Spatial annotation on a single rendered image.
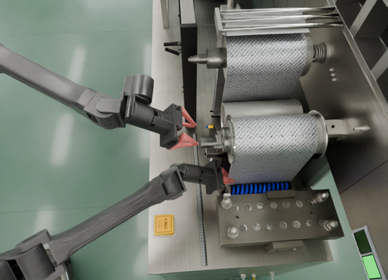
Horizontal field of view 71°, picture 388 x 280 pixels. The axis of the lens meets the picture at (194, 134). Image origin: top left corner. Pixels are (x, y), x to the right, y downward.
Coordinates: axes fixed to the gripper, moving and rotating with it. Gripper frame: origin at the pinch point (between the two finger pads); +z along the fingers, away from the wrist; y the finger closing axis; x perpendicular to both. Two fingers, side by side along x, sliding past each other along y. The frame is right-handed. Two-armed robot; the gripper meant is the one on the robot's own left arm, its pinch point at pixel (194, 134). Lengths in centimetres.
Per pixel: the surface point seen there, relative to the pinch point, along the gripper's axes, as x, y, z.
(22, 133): -189, -89, -21
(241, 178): -7.3, 5.2, 26.3
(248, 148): 7.5, 3.9, 13.2
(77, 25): -172, -223, -1
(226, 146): 2.3, 2.1, 10.0
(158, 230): -38.9, 16.9, 13.8
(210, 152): -9.9, -2.8, 15.7
